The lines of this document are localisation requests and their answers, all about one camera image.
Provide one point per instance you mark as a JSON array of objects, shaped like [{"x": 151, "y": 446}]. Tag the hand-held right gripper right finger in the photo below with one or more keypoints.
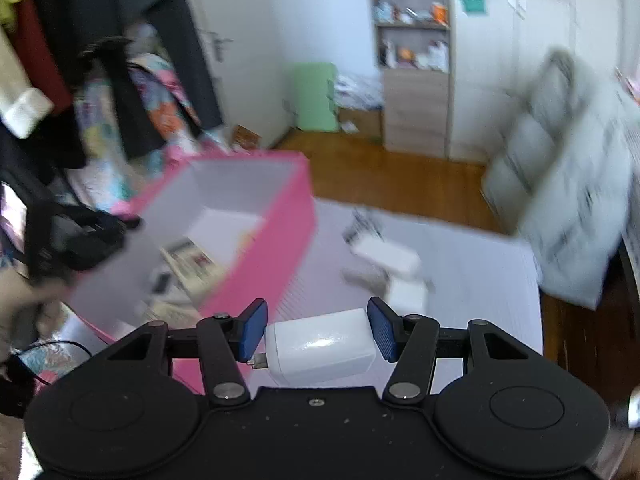
[{"x": 384, "y": 330}]

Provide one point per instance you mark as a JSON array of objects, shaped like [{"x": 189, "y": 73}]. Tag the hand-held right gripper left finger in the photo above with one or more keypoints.
[{"x": 252, "y": 332}]

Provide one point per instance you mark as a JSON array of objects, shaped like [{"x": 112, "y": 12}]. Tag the white cube charger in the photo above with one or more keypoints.
[
  {"x": 320, "y": 347},
  {"x": 409, "y": 296}
]

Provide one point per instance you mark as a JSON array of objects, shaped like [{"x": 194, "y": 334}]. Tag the pink cardboard box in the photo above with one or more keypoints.
[{"x": 280, "y": 240}]

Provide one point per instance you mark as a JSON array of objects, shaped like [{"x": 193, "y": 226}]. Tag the person's left hand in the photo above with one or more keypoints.
[{"x": 35, "y": 292}]

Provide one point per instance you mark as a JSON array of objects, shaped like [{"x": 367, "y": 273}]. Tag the white flat power bank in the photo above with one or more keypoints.
[{"x": 387, "y": 256}]

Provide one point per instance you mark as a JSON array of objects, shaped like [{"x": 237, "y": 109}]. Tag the grey guitar print mat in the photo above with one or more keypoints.
[{"x": 475, "y": 300}]

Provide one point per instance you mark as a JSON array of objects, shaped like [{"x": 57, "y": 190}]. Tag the white fluffy garment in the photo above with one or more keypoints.
[{"x": 25, "y": 112}]

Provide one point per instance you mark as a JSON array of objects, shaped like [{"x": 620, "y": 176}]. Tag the floral quilt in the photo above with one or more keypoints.
[{"x": 160, "y": 110}]

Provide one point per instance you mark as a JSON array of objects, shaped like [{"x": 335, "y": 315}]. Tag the dark red garment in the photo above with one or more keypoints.
[{"x": 37, "y": 55}]

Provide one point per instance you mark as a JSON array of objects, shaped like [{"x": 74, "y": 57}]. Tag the white door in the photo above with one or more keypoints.
[{"x": 235, "y": 85}]

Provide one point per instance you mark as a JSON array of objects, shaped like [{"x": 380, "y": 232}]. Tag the wooden shelf unit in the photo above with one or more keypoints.
[{"x": 415, "y": 110}]

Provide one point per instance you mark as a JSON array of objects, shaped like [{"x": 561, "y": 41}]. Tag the black hanging garment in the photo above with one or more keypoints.
[{"x": 185, "y": 35}]

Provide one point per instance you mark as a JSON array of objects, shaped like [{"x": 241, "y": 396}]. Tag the black hanging coat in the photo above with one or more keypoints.
[{"x": 65, "y": 10}]

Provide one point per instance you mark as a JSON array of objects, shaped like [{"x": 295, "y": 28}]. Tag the grey puffer jacket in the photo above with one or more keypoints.
[{"x": 560, "y": 170}]

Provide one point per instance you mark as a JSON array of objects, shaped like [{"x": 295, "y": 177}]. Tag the white packages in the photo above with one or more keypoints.
[{"x": 357, "y": 91}]

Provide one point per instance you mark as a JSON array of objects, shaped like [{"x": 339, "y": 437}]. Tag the row of toiletry bottles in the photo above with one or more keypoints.
[
  {"x": 400, "y": 12},
  {"x": 425, "y": 56}
]

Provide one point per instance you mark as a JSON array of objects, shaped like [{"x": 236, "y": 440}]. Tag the orange bottle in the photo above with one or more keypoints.
[{"x": 440, "y": 12}]

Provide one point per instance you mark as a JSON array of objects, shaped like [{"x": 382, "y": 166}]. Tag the light wood wardrobe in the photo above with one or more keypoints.
[{"x": 540, "y": 35}]

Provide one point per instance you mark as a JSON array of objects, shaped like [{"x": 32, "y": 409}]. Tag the teal pouch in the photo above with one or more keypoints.
[{"x": 472, "y": 1}]

